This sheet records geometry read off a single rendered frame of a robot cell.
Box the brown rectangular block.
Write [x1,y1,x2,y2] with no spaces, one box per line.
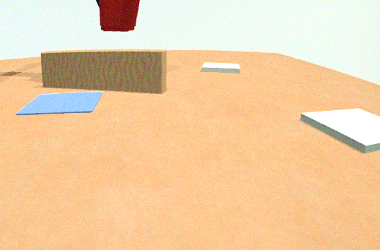
[40,49,167,94]

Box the dark red cup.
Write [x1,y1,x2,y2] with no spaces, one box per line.
[99,0,140,32]

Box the white flat slab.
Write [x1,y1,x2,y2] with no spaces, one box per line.
[300,108,380,154]

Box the white flat block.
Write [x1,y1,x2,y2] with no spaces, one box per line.
[202,62,240,74]

